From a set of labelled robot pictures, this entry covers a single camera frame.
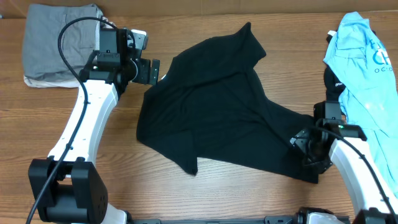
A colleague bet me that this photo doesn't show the folded beige garment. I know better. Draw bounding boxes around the folded beige garment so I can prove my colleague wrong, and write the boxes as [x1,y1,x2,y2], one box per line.
[22,20,109,88]

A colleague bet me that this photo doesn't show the folded grey trousers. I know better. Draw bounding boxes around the folded grey trousers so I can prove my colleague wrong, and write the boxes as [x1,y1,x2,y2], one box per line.
[22,4,103,83]

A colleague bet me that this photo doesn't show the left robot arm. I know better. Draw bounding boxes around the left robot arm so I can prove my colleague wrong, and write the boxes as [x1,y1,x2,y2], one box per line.
[28,29,160,223]

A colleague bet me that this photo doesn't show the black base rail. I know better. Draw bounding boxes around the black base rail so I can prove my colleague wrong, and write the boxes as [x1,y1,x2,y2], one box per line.
[127,215,351,224]

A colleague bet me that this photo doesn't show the black garment under blue shirt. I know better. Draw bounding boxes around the black garment under blue shirt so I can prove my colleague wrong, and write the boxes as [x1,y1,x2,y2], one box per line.
[323,29,377,102]

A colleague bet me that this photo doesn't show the black t-shirt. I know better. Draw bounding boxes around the black t-shirt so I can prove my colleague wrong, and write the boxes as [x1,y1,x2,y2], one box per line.
[136,23,318,183]

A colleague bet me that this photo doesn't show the light blue t-shirt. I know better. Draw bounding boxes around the light blue t-shirt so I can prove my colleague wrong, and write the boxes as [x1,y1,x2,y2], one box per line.
[323,12,397,194]

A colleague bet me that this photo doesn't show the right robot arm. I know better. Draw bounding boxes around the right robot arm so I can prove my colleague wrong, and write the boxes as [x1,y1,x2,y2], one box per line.
[291,101,397,223]

